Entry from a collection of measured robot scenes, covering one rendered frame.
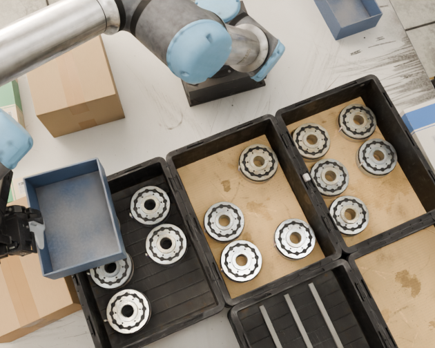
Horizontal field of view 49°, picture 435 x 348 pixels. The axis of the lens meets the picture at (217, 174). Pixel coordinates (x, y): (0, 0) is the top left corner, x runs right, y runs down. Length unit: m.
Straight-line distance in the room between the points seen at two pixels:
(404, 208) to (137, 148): 0.77
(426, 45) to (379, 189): 1.43
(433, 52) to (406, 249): 1.51
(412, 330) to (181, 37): 0.89
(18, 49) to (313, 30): 1.09
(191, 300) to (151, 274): 0.12
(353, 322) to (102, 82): 0.91
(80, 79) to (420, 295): 1.06
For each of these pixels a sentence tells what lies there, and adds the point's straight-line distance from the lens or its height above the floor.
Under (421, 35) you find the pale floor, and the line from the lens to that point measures 2.69.
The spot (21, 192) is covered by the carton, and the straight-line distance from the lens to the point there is 1.42.
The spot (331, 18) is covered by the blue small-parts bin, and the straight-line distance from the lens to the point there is 1.65.
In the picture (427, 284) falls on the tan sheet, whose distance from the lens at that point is 1.34.
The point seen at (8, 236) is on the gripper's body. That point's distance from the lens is 0.85.
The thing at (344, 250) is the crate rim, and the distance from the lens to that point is 1.17.
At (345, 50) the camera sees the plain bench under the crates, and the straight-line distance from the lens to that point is 1.65.
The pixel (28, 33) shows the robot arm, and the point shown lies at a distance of 0.80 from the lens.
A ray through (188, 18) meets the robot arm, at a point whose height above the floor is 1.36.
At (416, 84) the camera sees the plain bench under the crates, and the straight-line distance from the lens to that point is 1.66.
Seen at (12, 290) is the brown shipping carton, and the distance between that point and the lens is 1.27.
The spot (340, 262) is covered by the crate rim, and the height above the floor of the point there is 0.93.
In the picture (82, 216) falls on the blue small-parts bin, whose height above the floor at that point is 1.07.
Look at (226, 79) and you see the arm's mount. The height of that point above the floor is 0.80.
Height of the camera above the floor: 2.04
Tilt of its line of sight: 72 degrees down
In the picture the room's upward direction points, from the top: 5 degrees clockwise
